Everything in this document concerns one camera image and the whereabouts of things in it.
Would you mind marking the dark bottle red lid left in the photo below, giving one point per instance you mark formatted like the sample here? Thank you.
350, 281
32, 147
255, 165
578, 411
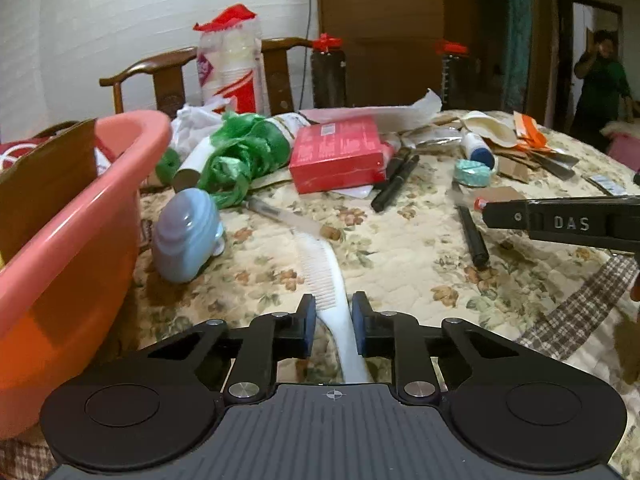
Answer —
328, 70

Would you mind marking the green plastic bag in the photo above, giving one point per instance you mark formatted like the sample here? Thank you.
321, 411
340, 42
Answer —
248, 147

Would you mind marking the light blue ceramic pot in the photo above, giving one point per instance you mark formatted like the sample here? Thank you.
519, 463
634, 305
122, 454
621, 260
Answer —
188, 233

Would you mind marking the white plastic comb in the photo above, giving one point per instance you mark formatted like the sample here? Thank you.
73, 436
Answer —
323, 275

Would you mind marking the wooden chair behind table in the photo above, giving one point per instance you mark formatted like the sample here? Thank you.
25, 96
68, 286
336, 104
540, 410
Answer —
166, 72

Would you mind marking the clear tube with cork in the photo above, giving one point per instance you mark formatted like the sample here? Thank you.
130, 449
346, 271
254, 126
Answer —
296, 221

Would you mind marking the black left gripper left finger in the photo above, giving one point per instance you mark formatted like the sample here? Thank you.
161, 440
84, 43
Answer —
258, 348

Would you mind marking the person in dark clothes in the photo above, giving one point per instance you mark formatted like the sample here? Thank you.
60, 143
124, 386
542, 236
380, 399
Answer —
605, 91

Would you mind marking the white plastic bag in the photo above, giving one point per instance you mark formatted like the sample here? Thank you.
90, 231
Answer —
193, 123

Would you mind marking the round wooden armchair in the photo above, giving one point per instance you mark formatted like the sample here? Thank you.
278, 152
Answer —
55, 129

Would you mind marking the white cylinder tube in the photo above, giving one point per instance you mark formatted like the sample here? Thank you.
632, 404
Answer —
190, 172

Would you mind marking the orange white paper strip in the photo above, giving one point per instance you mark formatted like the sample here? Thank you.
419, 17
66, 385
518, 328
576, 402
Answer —
530, 138

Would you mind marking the red cardboard box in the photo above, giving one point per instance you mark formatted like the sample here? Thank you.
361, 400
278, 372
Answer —
335, 155

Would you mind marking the black marker pen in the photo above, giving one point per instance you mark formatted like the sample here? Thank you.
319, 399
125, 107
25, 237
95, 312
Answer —
474, 240

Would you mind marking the dark bottle red lid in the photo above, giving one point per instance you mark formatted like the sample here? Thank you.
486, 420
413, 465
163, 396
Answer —
328, 70
456, 88

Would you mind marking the blister pill pack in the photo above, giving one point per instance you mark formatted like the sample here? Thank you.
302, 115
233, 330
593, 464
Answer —
606, 185

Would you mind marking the dark bottle red lid right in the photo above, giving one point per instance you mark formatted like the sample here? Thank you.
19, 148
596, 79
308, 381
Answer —
456, 88

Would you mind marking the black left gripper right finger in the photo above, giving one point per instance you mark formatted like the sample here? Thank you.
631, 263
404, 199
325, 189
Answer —
400, 338

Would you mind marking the white paper bowl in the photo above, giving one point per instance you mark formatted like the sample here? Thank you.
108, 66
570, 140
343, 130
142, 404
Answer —
490, 128

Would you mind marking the pink plastic basin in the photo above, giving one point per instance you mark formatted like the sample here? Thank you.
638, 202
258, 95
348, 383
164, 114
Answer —
61, 293

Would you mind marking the white bottle blue cap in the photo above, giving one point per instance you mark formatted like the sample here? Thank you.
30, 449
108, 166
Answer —
477, 150

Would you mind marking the wooden cabinet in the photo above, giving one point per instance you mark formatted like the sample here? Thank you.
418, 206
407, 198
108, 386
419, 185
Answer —
391, 46

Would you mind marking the floral quilted tablecloth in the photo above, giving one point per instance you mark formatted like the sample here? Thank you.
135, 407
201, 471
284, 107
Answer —
569, 302

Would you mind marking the brown cardboard piece in basin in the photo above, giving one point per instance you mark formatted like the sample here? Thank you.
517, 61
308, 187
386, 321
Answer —
41, 183

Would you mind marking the bag of paper cups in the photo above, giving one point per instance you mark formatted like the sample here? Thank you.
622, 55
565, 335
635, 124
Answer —
229, 60

